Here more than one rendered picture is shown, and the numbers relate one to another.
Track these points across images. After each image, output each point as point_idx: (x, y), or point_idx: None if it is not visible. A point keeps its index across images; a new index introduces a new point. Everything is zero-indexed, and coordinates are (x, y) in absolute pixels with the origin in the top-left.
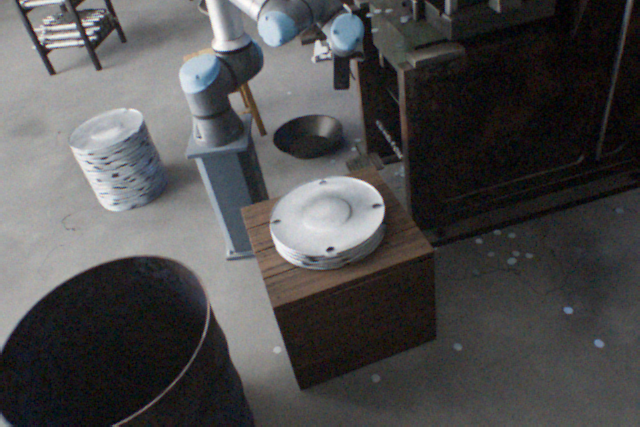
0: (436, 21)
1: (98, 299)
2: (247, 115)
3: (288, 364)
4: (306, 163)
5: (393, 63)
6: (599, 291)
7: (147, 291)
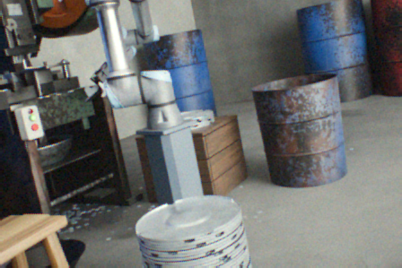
0: (65, 85)
1: (292, 107)
2: (138, 130)
3: (242, 183)
4: (79, 261)
5: (65, 120)
6: (127, 177)
7: (272, 114)
